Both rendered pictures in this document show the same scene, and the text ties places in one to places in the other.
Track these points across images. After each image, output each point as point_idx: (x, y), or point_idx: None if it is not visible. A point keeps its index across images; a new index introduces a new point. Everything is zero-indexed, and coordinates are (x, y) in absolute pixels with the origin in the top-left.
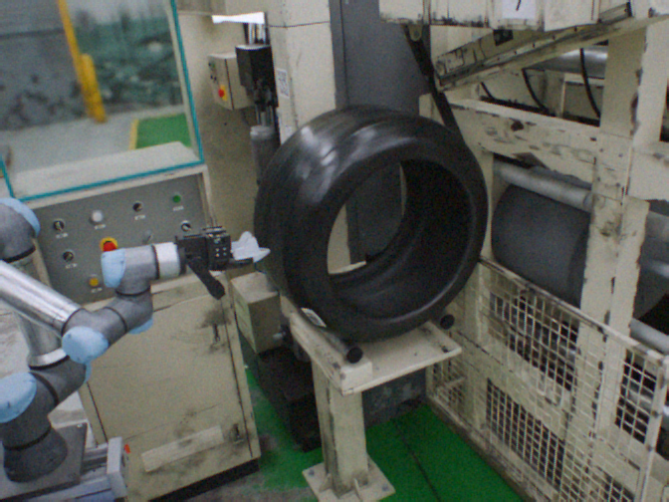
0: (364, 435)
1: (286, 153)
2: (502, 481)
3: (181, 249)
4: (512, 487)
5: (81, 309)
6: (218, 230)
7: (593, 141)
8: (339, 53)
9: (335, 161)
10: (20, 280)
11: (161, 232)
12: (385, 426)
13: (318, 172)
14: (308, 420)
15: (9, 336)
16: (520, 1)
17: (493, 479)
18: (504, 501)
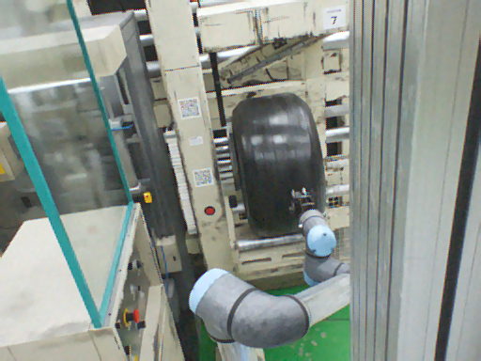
0: (205, 343)
1: (269, 137)
2: (277, 290)
3: (316, 209)
4: (285, 287)
5: (345, 273)
6: (299, 193)
7: (303, 85)
8: (137, 87)
9: (311, 123)
10: (324, 287)
11: (133, 279)
12: (205, 329)
13: (311, 132)
14: (195, 359)
15: None
16: (334, 20)
17: (273, 293)
18: (290, 294)
